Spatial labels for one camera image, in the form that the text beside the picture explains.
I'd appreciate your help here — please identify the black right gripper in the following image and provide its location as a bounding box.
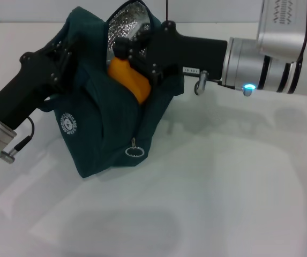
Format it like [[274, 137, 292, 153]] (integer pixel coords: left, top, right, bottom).
[[115, 20, 228, 84]]

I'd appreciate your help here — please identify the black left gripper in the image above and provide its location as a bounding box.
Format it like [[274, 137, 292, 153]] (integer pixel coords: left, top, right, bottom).
[[0, 37, 78, 129]]

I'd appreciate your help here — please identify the orange yellow pear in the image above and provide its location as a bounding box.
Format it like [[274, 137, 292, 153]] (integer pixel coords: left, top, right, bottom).
[[107, 57, 152, 105]]

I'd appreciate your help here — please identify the dark teal lunch bag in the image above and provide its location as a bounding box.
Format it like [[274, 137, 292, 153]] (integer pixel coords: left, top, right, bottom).
[[39, 1, 185, 179]]

